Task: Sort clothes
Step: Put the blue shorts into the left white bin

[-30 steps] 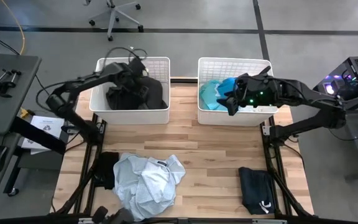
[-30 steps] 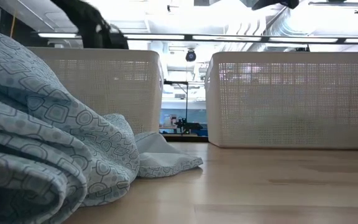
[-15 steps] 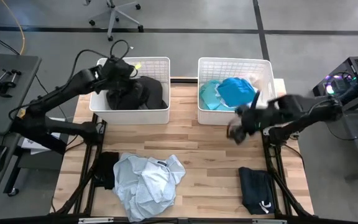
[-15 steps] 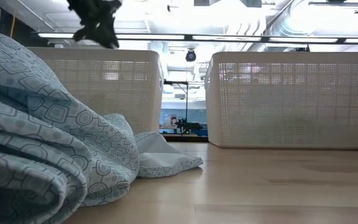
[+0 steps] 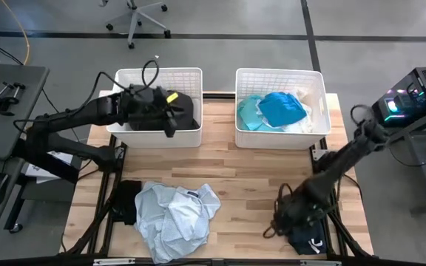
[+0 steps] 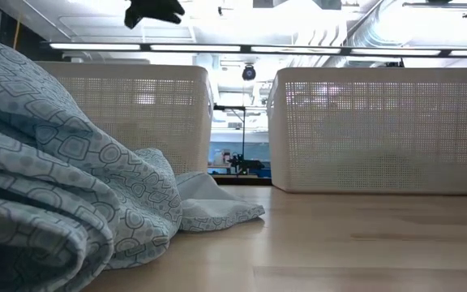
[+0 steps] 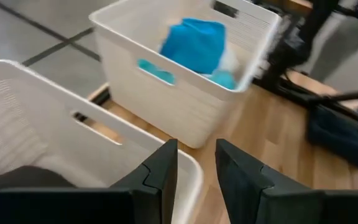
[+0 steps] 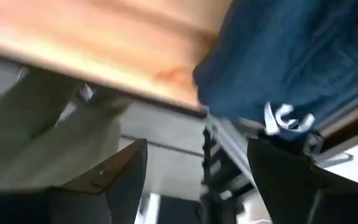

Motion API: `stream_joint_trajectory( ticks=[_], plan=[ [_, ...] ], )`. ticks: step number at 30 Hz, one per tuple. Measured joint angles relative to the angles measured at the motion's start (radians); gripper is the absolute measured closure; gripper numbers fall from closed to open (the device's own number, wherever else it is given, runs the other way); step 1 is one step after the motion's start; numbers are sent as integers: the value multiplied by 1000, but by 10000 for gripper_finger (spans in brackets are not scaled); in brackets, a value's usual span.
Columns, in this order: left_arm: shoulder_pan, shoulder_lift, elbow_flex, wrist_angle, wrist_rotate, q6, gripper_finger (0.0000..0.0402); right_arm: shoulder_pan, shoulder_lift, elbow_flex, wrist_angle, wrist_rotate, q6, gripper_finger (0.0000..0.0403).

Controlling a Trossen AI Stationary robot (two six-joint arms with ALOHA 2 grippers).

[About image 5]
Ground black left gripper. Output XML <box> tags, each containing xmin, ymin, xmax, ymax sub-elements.
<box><xmin>124</xmin><ymin>85</ymin><xmax>186</xmax><ymax>138</ymax></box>

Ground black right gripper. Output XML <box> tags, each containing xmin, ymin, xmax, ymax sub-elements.
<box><xmin>271</xmin><ymin>184</ymin><xmax>325</xmax><ymax>236</ymax></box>

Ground white papers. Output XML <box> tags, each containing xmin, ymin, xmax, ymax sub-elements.
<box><xmin>24</xmin><ymin>149</ymin><xmax>74</xmax><ymax>185</ymax></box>

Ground grey office chair base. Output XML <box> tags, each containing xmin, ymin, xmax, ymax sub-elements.
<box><xmin>100</xmin><ymin>0</ymin><xmax>172</xmax><ymax>50</ymax></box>

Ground small black garment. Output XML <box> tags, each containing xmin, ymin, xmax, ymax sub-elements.
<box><xmin>111</xmin><ymin>180</ymin><xmax>143</xmax><ymax>226</ymax></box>

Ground bright blue garment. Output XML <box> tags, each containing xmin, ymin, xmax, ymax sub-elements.
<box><xmin>257</xmin><ymin>91</ymin><xmax>308</xmax><ymax>129</ymax></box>

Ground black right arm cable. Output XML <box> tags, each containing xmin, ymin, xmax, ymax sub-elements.
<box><xmin>263</xmin><ymin>183</ymin><xmax>296</xmax><ymax>239</ymax></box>

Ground teal garment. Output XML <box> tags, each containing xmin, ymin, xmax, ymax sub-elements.
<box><xmin>237</xmin><ymin>94</ymin><xmax>285</xmax><ymax>133</ymax></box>

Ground white plastic laundry basket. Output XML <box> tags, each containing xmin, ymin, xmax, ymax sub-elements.
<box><xmin>234</xmin><ymin>67</ymin><xmax>332</xmax><ymax>151</ymax></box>
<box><xmin>105</xmin><ymin>66</ymin><xmax>203</xmax><ymax>149</ymax></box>

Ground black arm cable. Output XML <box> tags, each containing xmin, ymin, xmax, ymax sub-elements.
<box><xmin>83</xmin><ymin>58</ymin><xmax>160</xmax><ymax>109</ymax></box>
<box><xmin>263</xmin><ymin>183</ymin><xmax>296</xmax><ymax>239</ymax></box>

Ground black clamp tool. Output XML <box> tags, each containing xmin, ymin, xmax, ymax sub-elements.
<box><xmin>0</xmin><ymin>81</ymin><xmax>27</xmax><ymax>117</ymax></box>

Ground yellow cable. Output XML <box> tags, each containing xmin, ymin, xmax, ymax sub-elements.
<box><xmin>0</xmin><ymin>0</ymin><xmax>32</xmax><ymax>66</ymax></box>

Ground light blue patterned shirt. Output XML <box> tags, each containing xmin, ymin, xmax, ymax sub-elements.
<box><xmin>134</xmin><ymin>180</ymin><xmax>222</xmax><ymax>264</ymax></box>

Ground black computer tower with lights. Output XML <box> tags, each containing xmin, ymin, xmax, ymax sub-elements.
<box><xmin>371</xmin><ymin>66</ymin><xmax>426</xmax><ymax>129</ymax></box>

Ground navy garment with white print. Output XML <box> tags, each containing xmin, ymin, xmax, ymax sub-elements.
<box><xmin>286</xmin><ymin>219</ymin><xmax>328</xmax><ymax>256</ymax></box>

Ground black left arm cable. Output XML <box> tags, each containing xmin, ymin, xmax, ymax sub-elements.
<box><xmin>83</xmin><ymin>58</ymin><xmax>160</xmax><ymax>109</ymax></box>

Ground black floor cable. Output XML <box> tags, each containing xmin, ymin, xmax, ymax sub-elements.
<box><xmin>41</xmin><ymin>87</ymin><xmax>83</xmax><ymax>143</ymax></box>

